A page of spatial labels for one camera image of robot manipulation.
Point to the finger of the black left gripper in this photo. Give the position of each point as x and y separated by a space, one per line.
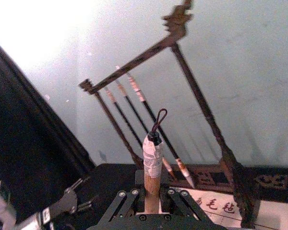
78 183
87 205

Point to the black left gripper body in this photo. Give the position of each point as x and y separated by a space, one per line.
63 203

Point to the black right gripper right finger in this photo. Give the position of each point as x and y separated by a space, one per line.
182 203

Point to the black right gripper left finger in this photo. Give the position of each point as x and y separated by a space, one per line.
124 203

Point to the wooden brush with taped end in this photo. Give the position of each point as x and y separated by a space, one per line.
151 155

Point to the white felt mat red characters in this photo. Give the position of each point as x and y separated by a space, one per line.
220 208

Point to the large black board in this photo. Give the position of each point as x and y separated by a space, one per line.
26 119

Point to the dark wooden brush rack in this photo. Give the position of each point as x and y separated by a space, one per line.
199 95

